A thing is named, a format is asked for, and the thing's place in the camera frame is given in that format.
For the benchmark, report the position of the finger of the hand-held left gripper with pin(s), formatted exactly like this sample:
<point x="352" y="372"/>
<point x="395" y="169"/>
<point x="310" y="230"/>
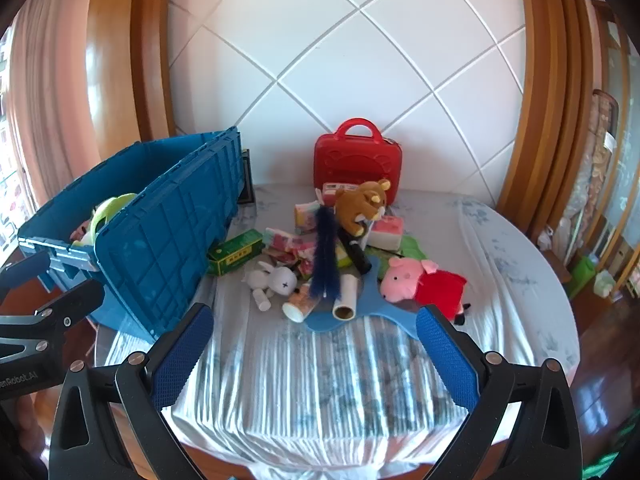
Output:
<point x="25" y="266"/>
<point x="70" y="305"/>

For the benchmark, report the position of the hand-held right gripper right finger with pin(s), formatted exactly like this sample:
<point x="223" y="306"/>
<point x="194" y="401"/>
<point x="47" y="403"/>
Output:
<point x="447" y="360"/>

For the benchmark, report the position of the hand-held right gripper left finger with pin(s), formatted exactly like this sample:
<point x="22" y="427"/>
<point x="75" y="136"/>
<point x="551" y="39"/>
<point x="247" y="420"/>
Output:
<point x="182" y="355"/>

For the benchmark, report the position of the pink pig plush red dress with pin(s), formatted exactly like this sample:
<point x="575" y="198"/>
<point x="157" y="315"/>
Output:
<point x="440" y="290"/>

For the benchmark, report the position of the blue plastic storage crate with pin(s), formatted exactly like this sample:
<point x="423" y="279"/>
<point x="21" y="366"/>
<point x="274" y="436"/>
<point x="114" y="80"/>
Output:
<point x="165" y="240"/>

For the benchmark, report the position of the person's left hand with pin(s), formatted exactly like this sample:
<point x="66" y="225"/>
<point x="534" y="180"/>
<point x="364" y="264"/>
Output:
<point x="22" y="425"/>

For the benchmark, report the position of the blue flat plastic sheet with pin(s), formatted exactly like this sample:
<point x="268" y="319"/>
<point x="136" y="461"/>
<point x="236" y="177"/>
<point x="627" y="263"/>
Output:
<point x="380" y="310"/>

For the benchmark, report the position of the yellow green plastic toy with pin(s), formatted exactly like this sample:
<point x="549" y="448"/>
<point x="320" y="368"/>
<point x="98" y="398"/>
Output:
<point x="112" y="207"/>

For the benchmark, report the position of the green cardboard box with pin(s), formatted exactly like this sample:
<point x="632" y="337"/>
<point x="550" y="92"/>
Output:
<point x="235" y="252"/>

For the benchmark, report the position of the green plastic packet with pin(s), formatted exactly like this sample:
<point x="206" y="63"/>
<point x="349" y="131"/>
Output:
<point x="412" y="247"/>

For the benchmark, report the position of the white lint roller roll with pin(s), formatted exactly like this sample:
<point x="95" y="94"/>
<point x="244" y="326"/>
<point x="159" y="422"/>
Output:
<point x="346" y="295"/>

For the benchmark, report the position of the white rabbit plush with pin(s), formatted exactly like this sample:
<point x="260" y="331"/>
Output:
<point x="277" y="280"/>

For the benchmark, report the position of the paper cup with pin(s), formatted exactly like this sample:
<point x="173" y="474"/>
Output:
<point x="300" y="305"/>

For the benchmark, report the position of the black bottle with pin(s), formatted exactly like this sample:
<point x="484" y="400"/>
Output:
<point x="357" y="255"/>

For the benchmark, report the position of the white pink tissue pack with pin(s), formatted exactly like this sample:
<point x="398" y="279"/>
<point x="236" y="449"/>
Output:
<point x="387" y="230"/>

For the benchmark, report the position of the green pink snack packet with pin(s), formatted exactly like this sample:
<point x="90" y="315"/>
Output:
<point x="344" y="260"/>

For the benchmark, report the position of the mint pink tissue pack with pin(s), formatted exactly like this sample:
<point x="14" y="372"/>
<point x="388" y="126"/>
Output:
<point x="280" y="237"/>

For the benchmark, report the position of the pink curtain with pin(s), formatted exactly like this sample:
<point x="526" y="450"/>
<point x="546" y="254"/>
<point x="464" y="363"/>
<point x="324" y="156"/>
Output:
<point x="45" y="110"/>

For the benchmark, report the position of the green bag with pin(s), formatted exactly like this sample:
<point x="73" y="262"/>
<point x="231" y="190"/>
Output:
<point x="582" y="274"/>

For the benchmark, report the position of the dark blue furry stick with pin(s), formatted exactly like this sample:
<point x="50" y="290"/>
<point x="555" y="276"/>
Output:
<point x="325" y="250"/>

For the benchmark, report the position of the white bag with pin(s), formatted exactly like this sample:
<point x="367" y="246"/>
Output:
<point x="604" y="282"/>

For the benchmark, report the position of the brown plush bear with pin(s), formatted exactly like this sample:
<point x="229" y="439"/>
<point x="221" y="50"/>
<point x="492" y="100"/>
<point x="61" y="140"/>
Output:
<point x="352" y="205"/>

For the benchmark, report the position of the yellow pink carton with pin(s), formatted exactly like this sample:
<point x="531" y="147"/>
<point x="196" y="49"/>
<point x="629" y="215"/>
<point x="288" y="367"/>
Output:
<point x="306" y="215"/>

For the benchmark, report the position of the green cloth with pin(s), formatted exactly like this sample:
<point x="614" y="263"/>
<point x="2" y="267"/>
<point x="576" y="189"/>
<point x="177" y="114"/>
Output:
<point x="610" y="467"/>

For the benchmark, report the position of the pink rectangular box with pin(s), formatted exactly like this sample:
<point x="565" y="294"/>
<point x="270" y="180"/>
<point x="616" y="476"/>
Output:
<point x="337" y="189"/>

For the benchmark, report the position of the red toy suitcase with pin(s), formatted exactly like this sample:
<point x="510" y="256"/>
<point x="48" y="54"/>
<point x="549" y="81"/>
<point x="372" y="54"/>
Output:
<point x="350" y="165"/>

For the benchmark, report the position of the wooden door frame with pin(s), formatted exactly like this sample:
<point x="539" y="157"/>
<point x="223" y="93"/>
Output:
<point x="150" y="60"/>
<point x="545" y="110"/>

